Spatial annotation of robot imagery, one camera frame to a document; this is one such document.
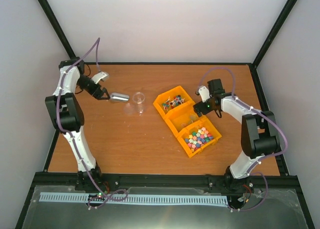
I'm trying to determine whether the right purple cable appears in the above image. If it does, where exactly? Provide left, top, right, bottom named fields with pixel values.
left=198, top=66, right=289, bottom=213

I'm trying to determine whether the silver metal scoop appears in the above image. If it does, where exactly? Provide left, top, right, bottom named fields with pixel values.
left=109, top=92, right=130, bottom=103

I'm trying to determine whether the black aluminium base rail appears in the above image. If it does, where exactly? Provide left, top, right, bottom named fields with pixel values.
left=31, top=172, right=300, bottom=193

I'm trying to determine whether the light blue cable duct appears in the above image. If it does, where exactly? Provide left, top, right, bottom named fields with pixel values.
left=38, top=192, right=228, bottom=207

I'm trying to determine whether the yellow three-compartment bin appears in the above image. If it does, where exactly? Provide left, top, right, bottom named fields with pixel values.
left=153, top=85, right=222, bottom=158

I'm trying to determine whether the purple cable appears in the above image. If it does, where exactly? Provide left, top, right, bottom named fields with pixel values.
left=198, top=66, right=289, bottom=213
left=55, top=37, right=130, bottom=211

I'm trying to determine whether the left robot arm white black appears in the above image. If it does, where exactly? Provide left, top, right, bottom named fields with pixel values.
left=45, top=57, right=110, bottom=191

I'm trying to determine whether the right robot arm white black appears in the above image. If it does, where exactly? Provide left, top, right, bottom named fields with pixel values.
left=193, top=79, right=280, bottom=191

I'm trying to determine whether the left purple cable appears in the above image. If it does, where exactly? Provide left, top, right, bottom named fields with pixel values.
left=55, top=37, right=130, bottom=211

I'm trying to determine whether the pile of lollipops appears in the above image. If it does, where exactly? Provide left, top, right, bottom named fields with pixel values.
left=161, top=94, right=185, bottom=112

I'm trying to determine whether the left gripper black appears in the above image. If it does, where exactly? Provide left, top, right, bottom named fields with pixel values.
left=76, top=75, right=110, bottom=101

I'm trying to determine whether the pile of star candies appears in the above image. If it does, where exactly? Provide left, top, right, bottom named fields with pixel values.
left=184, top=127, right=214, bottom=153

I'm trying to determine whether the clear plastic cup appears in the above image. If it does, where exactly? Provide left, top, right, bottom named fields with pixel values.
left=132, top=91, right=146, bottom=105

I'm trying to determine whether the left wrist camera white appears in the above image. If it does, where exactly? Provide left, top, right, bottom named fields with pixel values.
left=91, top=71, right=109, bottom=84

